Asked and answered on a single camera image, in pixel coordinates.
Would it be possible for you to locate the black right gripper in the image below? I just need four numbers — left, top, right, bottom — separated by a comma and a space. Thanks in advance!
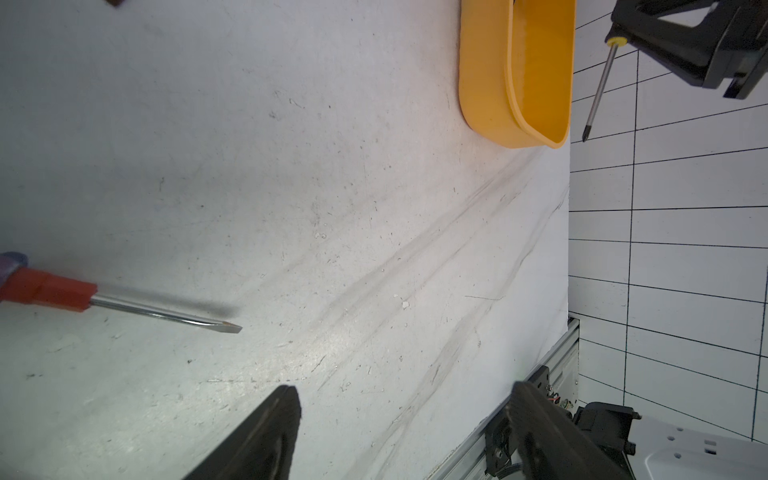
610, 0, 767, 100

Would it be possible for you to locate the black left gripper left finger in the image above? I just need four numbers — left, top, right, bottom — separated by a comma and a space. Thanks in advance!
186, 385, 301, 480

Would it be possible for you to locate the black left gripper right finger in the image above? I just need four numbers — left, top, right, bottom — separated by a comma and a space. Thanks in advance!
508, 381, 630, 480

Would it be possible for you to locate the black yellow screwdriver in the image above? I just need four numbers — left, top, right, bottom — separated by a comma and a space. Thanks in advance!
581, 36, 628, 142

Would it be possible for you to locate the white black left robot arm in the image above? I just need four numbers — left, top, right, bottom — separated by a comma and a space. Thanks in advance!
187, 381, 767, 479

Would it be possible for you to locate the yellow plastic storage box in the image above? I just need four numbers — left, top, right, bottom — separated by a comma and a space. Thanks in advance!
458, 0, 577, 149

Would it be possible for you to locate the purple clear red screwdriver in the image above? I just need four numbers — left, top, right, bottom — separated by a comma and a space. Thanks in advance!
1, 252, 242, 334

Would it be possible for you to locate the aluminium mounting rail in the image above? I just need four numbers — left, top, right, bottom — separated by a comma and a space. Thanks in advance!
429, 317, 580, 479

